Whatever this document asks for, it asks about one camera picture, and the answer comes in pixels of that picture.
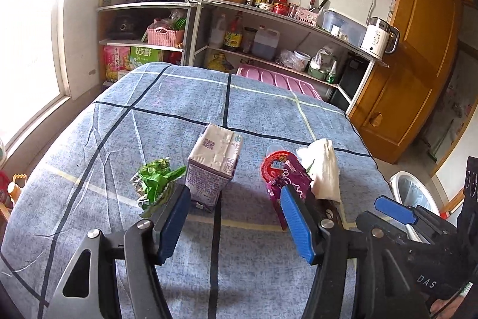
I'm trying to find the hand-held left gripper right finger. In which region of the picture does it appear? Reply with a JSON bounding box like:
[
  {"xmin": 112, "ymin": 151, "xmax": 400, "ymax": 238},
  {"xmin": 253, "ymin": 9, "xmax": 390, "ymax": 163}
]
[{"xmin": 280, "ymin": 184, "xmax": 430, "ymax": 319}]

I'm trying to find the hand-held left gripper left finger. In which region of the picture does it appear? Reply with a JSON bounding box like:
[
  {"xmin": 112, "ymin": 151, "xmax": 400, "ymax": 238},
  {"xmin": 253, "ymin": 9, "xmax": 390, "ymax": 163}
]
[{"xmin": 51, "ymin": 184, "xmax": 192, "ymax": 319}]

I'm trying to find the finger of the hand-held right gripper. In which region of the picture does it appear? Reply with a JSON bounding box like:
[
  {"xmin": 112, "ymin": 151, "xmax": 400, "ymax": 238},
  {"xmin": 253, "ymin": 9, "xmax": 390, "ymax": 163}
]
[
  {"xmin": 356, "ymin": 211, "xmax": 441, "ymax": 260},
  {"xmin": 374, "ymin": 195, "xmax": 462, "ymax": 243}
]

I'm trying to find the translucent bin liner bag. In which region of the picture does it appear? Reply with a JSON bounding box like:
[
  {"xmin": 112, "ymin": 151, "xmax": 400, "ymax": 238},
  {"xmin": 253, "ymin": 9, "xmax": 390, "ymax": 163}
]
[{"xmin": 401, "ymin": 179, "xmax": 436, "ymax": 215}]

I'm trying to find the white round trash bin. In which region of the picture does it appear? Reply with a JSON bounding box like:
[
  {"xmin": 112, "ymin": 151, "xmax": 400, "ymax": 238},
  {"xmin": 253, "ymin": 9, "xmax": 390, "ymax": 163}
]
[{"xmin": 388, "ymin": 170, "xmax": 441, "ymax": 241}]

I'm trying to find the green snack wrapper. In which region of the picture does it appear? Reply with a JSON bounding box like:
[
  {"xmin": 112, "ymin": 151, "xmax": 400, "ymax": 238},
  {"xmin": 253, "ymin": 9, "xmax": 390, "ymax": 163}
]
[{"xmin": 130, "ymin": 156, "xmax": 187, "ymax": 215}]

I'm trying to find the dark purple snack packet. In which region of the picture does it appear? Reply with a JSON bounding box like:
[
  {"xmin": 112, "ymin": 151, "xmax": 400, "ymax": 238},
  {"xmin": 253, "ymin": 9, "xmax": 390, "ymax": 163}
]
[{"xmin": 260, "ymin": 150, "xmax": 318, "ymax": 232}]

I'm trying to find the white tissue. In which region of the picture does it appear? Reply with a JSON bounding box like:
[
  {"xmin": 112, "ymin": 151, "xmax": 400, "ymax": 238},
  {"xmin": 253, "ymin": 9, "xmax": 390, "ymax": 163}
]
[{"xmin": 297, "ymin": 139, "xmax": 342, "ymax": 202}]

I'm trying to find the purple milk carton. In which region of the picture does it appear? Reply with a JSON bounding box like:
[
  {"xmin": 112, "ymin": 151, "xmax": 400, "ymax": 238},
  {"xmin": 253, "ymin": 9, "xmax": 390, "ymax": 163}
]
[{"xmin": 186, "ymin": 123, "xmax": 245, "ymax": 213}]

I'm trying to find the person's right hand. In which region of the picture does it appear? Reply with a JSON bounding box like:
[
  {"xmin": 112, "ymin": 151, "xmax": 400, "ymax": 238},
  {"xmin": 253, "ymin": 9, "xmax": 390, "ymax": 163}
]
[{"xmin": 429, "ymin": 294, "xmax": 464, "ymax": 318}]

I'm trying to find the blue checked blanket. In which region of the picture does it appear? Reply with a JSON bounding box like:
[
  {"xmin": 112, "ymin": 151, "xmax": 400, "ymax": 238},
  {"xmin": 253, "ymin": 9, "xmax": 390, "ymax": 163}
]
[{"xmin": 0, "ymin": 62, "xmax": 391, "ymax": 319}]

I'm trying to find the black appliance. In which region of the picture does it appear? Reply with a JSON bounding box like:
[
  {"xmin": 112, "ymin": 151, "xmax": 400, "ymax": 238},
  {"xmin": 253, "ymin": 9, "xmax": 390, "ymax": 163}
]
[{"xmin": 338, "ymin": 52, "xmax": 368, "ymax": 99}]

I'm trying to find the green bowl with bags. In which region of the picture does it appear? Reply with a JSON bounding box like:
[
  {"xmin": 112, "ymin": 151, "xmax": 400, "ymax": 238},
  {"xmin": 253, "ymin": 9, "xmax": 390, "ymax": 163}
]
[{"xmin": 308, "ymin": 46, "xmax": 333, "ymax": 80}]

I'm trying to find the white plastic tub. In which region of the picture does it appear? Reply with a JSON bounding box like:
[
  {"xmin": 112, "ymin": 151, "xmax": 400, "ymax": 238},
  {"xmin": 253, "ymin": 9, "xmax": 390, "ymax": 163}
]
[{"xmin": 293, "ymin": 51, "xmax": 311, "ymax": 71}]

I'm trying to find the crumpled clear plastic bag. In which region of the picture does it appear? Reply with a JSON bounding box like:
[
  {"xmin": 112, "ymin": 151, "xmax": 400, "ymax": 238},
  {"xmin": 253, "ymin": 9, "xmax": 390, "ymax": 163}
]
[{"xmin": 278, "ymin": 49, "xmax": 299, "ymax": 67}]

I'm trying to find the yellow cooking oil bottle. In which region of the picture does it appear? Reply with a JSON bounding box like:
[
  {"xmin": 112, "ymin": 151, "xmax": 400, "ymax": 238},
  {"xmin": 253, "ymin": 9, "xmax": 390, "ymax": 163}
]
[{"xmin": 206, "ymin": 52, "xmax": 232, "ymax": 72}]

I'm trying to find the green cardboard box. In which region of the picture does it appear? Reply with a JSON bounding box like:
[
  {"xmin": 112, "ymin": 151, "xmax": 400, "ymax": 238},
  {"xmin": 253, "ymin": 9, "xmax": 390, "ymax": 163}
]
[{"xmin": 130, "ymin": 46, "xmax": 165, "ymax": 71}]

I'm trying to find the wooden door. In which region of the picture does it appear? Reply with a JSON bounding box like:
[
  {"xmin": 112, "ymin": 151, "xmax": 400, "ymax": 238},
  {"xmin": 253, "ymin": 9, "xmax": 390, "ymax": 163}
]
[{"xmin": 345, "ymin": 0, "xmax": 465, "ymax": 164}]

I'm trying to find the red cardboard box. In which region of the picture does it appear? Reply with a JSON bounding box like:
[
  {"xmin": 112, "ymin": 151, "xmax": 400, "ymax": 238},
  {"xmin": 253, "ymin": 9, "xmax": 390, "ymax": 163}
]
[{"xmin": 104, "ymin": 45, "xmax": 132, "ymax": 82}]

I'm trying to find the white electric kettle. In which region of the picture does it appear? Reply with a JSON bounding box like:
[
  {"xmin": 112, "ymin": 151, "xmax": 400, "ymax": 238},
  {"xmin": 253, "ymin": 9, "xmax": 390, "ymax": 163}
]
[{"xmin": 360, "ymin": 16, "xmax": 400, "ymax": 56}]

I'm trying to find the dark liquid plastic jug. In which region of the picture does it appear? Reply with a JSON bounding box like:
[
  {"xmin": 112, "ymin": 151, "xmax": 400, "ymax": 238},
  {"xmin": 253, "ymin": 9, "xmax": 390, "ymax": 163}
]
[{"xmin": 252, "ymin": 25, "xmax": 281, "ymax": 60}]

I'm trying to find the clear plastic storage box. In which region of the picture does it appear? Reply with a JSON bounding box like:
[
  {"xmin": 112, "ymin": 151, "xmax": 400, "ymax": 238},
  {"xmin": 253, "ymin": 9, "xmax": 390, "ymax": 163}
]
[{"xmin": 321, "ymin": 9, "xmax": 368, "ymax": 48}]

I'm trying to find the dark glass jar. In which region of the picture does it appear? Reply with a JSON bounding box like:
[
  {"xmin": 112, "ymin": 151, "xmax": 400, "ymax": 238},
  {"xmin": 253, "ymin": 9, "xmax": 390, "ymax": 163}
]
[{"xmin": 242, "ymin": 28, "xmax": 258, "ymax": 54}]

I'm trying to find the pink woven basket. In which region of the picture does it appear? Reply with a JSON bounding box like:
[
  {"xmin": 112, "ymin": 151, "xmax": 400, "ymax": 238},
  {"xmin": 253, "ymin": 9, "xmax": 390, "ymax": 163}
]
[{"xmin": 146, "ymin": 24, "xmax": 185, "ymax": 47}]

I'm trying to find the clear plastic bottle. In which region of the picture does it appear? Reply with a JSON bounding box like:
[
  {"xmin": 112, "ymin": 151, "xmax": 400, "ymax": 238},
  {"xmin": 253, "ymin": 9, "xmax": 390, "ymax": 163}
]
[{"xmin": 209, "ymin": 13, "xmax": 228, "ymax": 48}]

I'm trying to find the soy sauce bottle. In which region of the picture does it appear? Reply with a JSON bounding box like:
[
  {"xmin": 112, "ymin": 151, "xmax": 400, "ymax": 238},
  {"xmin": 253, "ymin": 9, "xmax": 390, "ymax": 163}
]
[{"xmin": 223, "ymin": 12, "xmax": 244, "ymax": 51}]

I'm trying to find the black rice cooker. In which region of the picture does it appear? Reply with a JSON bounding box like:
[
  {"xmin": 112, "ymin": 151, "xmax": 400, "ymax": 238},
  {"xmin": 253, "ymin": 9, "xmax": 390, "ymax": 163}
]
[{"xmin": 108, "ymin": 14, "xmax": 144, "ymax": 39}]

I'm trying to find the pink utensil caddy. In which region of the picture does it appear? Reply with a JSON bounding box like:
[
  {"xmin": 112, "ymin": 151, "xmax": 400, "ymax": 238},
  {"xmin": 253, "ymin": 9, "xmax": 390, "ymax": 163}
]
[{"xmin": 295, "ymin": 7, "xmax": 320, "ymax": 26}]

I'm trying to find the grey low shelf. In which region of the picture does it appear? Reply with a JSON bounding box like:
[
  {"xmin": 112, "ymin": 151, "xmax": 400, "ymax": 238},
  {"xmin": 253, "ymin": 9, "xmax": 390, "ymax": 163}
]
[{"xmin": 96, "ymin": 1, "xmax": 195, "ymax": 84}]

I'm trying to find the white metal kitchen shelf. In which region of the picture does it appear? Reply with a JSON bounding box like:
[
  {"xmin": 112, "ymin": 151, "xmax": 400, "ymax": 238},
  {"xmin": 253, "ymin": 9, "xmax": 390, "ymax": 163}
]
[{"xmin": 182, "ymin": 0, "xmax": 389, "ymax": 114}]

